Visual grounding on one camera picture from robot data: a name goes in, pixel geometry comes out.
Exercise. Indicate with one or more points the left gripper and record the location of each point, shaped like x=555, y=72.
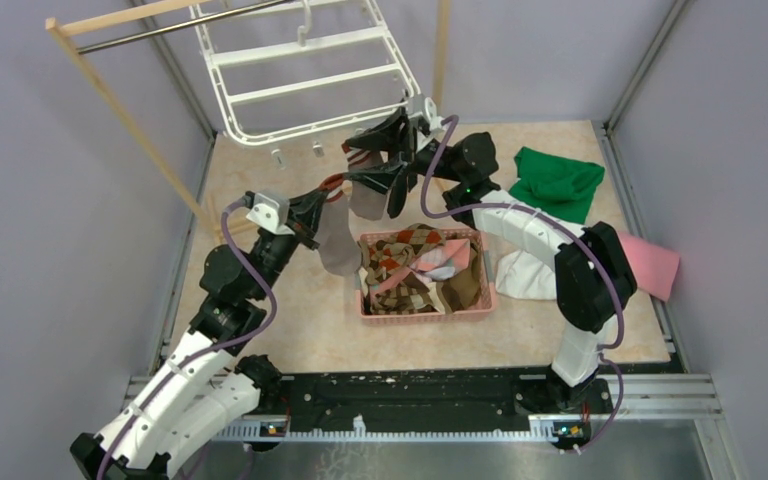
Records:
x=304, y=214

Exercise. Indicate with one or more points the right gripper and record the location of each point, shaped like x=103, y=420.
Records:
x=385, y=137

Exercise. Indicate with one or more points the grey orange striped sock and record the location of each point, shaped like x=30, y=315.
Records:
x=363, y=201

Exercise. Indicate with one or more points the white clip hanger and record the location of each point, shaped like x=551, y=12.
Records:
x=299, y=69

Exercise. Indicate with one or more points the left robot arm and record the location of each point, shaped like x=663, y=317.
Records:
x=204, y=384

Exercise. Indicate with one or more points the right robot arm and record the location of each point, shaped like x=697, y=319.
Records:
x=592, y=275

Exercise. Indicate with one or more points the pink plastic basket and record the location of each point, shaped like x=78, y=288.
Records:
x=424, y=274

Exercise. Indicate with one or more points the brown striped sock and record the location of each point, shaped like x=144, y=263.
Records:
x=463, y=290

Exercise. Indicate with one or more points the white cloth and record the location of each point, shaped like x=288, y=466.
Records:
x=528, y=273

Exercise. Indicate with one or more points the green cloth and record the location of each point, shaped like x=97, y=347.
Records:
x=564, y=188

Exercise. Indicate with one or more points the metal rack rod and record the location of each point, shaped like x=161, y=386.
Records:
x=159, y=31

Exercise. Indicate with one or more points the pink cloth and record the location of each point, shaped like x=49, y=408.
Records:
x=655, y=268

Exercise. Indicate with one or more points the wooden drying rack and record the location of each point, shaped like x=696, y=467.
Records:
x=126, y=126

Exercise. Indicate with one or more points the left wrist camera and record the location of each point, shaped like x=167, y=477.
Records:
x=270, y=211

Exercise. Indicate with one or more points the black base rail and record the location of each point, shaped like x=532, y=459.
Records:
x=430, y=401

